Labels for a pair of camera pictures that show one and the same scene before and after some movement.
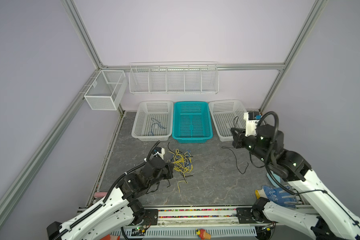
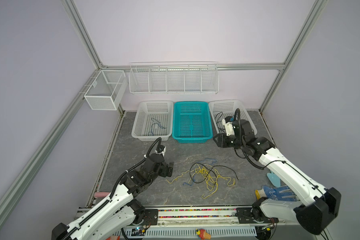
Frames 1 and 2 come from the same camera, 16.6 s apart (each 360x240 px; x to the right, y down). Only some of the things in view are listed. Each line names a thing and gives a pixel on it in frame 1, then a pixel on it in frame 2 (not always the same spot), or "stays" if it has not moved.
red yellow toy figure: [202, 234] stays
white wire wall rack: [176, 77] stays
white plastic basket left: [153, 121] stays
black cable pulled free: [234, 151] → [217, 125]
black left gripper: [170, 166] stays
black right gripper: [239, 139] → [222, 140]
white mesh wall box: [107, 90] stays
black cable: [180, 161] → [215, 174]
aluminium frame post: [317, 8] stays
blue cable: [151, 126] stays
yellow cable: [183, 160] → [209, 175]
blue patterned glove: [280, 197] stays
